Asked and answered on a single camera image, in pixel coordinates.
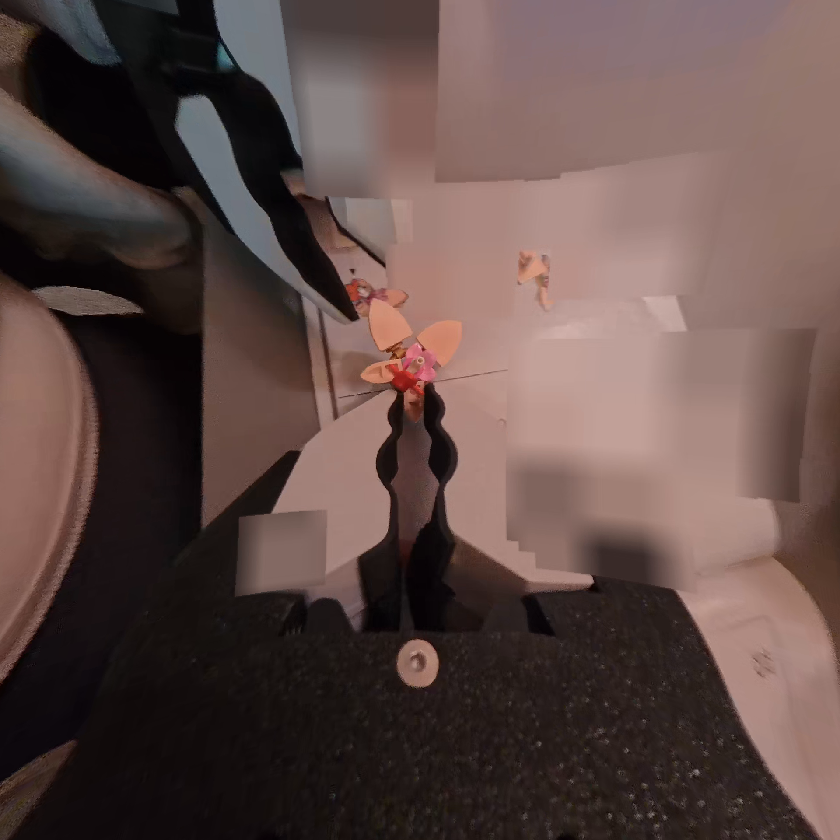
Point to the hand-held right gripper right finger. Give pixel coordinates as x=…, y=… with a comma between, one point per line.
x=479, y=472

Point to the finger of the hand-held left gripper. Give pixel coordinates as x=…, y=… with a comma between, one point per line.
x=253, y=39
x=216, y=157

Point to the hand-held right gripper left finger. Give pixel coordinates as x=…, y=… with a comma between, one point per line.
x=334, y=466

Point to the white tray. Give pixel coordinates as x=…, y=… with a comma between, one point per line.
x=348, y=367

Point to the pink red toy brick flower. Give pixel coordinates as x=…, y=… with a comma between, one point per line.
x=420, y=358

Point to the beige toy brick flower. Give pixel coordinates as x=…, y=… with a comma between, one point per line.
x=377, y=295
x=530, y=268

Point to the person's left forearm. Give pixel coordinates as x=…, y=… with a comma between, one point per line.
x=85, y=190

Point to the pale desk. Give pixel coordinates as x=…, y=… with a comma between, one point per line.
x=256, y=394

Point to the beige round object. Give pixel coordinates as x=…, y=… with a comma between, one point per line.
x=39, y=459

